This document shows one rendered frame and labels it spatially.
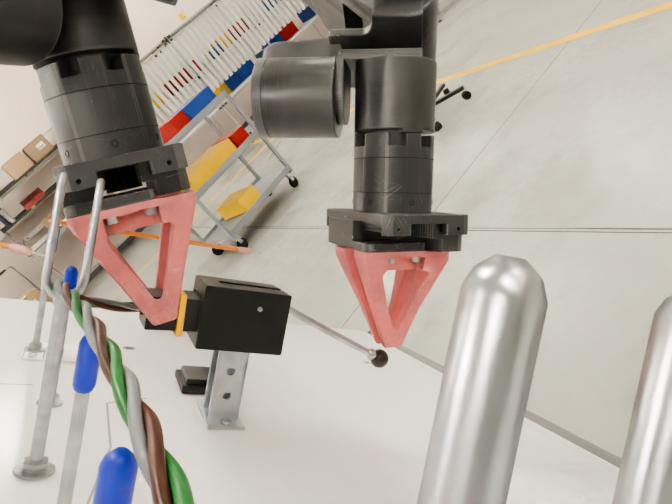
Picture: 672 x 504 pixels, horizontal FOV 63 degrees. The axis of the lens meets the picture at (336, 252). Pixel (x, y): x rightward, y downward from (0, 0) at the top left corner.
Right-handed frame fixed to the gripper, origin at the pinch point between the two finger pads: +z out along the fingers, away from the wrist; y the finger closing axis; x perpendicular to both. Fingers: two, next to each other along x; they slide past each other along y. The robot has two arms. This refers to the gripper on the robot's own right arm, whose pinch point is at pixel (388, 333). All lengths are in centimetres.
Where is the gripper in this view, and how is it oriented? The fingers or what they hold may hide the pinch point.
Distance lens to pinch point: 41.8
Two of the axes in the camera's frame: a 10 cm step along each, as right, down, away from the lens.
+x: 9.2, -0.3, 3.9
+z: -0.2, 9.9, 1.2
